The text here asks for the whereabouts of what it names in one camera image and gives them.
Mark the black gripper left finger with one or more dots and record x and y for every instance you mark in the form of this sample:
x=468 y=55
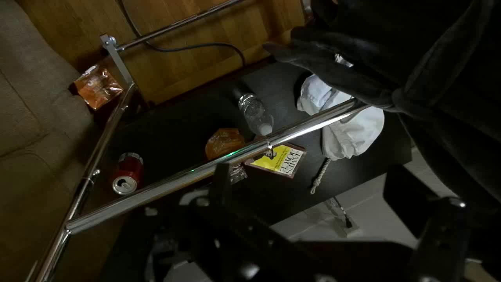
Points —
x=258 y=243

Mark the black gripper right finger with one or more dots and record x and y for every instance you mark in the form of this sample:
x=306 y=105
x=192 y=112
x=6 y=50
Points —
x=444 y=245

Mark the yellow card packet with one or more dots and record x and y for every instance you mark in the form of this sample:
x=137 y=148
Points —
x=286 y=160

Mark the clear plastic bottle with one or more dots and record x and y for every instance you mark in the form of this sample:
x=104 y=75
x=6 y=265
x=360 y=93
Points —
x=256 y=113

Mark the black coffee table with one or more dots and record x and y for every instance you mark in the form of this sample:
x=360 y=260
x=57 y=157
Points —
x=206 y=124

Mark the red soda can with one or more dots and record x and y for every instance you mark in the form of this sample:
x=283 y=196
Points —
x=128 y=174

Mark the black hanging robe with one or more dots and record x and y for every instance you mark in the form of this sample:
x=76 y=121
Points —
x=435 y=63

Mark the orange snack bag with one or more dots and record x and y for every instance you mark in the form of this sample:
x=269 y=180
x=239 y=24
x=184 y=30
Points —
x=98 y=86

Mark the brown fabric couch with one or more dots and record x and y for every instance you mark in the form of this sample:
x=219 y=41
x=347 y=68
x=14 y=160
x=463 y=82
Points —
x=46 y=138

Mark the chrome clothes rack frame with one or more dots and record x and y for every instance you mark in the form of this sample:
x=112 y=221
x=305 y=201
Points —
x=75 y=224

